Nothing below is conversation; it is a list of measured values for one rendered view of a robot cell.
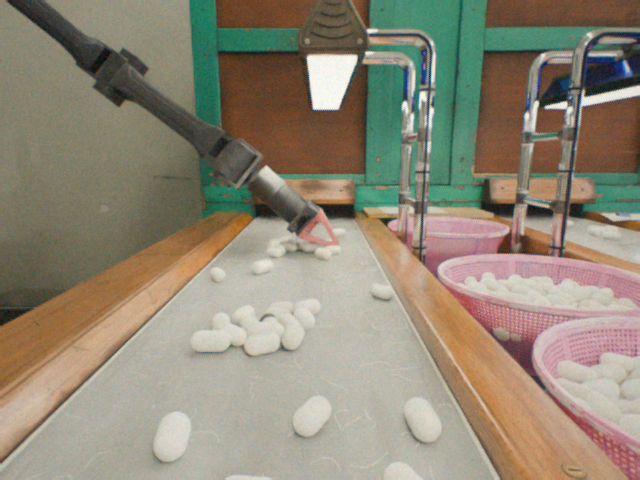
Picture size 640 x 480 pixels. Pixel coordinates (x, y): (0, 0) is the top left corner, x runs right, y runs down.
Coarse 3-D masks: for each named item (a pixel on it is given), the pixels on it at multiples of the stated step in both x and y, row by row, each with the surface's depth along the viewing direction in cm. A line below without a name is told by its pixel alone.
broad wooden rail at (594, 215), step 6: (588, 210) 129; (594, 210) 129; (600, 210) 129; (606, 210) 129; (612, 210) 129; (618, 210) 129; (588, 216) 127; (594, 216) 125; (600, 216) 122; (600, 222) 122; (606, 222) 119; (612, 222) 117; (618, 222) 115; (624, 222) 112; (630, 222) 110; (636, 222) 108; (630, 228) 110; (636, 228) 108
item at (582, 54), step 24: (576, 48) 69; (528, 72) 84; (576, 72) 69; (528, 96) 85; (576, 96) 70; (528, 120) 85; (576, 120) 70; (528, 144) 86; (576, 144) 71; (528, 168) 87; (528, 192) 88; (552, 240) 76
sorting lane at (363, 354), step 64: (256, 256) 82; (192, 320) 50; (320, 320) 50; (384, 320) 50; (128, 384) 36; (192, 384) 36; (256, 384) 36; (320, 384) 36; (384, 384) 36; (64, 448) 28; (128, 448) 28; (192, 448) 28; (256, 448) 28; (320, 448) 28; (384, 448) 28; (448, 448) 28
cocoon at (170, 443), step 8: (168, 416) 28; (176, 416) 28; (184, 416) 29; (160, 424) 28; (168, 424) 27; (176, 424) 27; (184, 424) 28; (160, 432) 27; (168, 432) 27; (176, 432) 27; (184, 432) 27; (160, 440) 26; (168, 440) 26; (176, 440) 26; (184, 440) 27; (160, 448) 26; (168, 448) 26; (176, 448) 26; (184, 448) 27; (160, 456) 26; (168, 456) 26; (176, 456) 26
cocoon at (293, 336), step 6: (294, 324) 44; (288, 330) 42; (294, 330) 42; (300, 330) 43; (282, 336) 42; (288, 336) 42; (294, 336) 42; (300, 336) 42; (282, 342) 42; (288, 342) 41; (294, 342) 41; (300, 342) 42; (288, 348) 42; (294, 348) 42
